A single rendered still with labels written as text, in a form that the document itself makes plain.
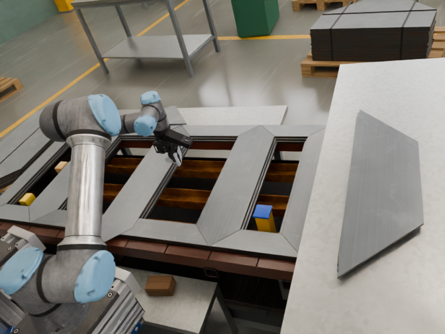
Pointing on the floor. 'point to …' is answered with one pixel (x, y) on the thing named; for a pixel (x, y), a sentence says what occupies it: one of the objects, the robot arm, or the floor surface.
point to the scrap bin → (255, 16)
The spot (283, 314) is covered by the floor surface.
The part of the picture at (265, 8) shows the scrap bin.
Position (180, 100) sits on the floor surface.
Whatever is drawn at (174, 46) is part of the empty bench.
